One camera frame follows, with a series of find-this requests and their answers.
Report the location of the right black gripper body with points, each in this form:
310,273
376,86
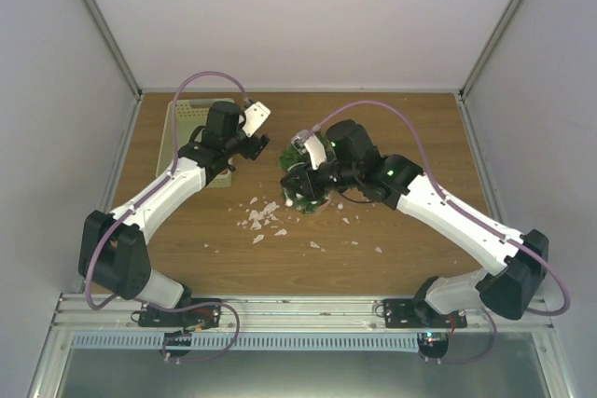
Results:
348,177

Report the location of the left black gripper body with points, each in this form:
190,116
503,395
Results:
253,150

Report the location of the small green christmas tree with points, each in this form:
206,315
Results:
290,160

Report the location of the white ball string lights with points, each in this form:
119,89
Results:
327,177

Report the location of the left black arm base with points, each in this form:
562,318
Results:
205,314

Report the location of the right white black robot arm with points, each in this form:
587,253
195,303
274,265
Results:
511,263

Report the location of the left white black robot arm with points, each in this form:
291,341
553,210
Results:
113,251

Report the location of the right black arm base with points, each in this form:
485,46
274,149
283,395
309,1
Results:
403,313

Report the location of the white foil flakes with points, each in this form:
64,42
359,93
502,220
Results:
268,231

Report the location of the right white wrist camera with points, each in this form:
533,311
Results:
306,142

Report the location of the grey slotted cable duct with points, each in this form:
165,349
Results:
113,340

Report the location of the aluminium front rail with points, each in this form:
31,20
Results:
258,313

